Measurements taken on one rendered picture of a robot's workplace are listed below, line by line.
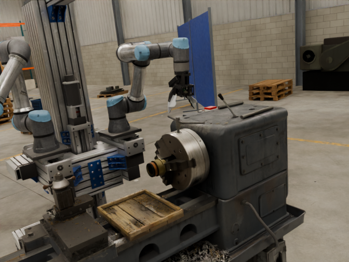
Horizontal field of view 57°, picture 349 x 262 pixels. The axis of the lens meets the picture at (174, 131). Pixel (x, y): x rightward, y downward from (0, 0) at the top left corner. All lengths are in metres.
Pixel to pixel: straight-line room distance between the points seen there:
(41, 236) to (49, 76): 1.00
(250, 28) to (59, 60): 11.07
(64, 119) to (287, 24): 10.59
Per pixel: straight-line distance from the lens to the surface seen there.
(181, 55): 1.52
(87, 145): 2.22
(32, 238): 1.65
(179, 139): 1.63
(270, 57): 12.48
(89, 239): 1.38
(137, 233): 1.50
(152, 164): 1.63
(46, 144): 2.00
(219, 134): 1.63
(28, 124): 2.04
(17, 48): 1.97
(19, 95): 2.09
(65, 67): 2.22
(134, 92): 2.14
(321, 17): 11.77
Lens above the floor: 1.66
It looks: 14 degrees down
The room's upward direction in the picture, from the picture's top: 6 degrees counter-clockwise
